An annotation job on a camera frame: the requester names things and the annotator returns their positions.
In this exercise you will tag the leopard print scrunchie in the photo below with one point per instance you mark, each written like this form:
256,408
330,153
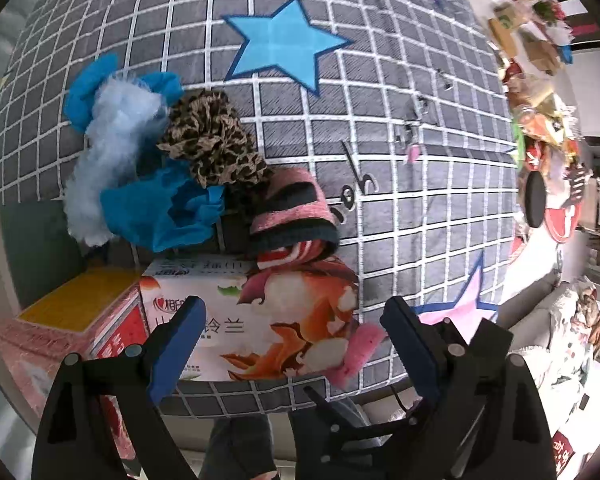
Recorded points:
210,140

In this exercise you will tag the light blue fluffy cloth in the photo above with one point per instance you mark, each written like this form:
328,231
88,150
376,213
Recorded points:
110,130

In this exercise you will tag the brown cardboard box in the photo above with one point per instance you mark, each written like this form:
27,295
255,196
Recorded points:
540,52

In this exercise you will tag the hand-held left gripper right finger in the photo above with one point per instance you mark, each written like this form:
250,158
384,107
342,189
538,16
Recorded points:
412,350

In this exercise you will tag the pink black striped sock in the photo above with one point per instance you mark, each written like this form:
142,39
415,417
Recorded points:
290,205

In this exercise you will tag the red round sign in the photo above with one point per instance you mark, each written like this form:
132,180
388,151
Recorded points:
562,222

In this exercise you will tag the red flower plant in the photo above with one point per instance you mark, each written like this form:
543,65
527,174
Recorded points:
549,10

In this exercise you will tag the white sofa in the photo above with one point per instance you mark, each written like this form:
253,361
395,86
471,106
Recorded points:
555,350

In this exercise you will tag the red patterned box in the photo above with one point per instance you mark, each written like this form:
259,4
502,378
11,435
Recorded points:
30,355

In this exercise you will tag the person's left leg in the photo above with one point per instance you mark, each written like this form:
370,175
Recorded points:
240,440

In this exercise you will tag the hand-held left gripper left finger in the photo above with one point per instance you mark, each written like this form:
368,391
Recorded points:
177,350

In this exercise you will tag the white floral box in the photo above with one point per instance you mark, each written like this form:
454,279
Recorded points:
290,320

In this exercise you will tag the small pink sponge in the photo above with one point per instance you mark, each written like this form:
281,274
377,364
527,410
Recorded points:
360,350

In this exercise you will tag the pile of colourful toys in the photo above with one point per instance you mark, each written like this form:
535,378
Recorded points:
545,125

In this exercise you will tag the yellow packet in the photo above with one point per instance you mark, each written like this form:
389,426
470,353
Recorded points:
504,30

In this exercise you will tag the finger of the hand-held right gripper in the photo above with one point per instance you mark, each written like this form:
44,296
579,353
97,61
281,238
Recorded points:
360,432
485,337

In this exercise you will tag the grey checkered star blanket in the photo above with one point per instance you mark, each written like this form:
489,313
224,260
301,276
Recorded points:
380,110

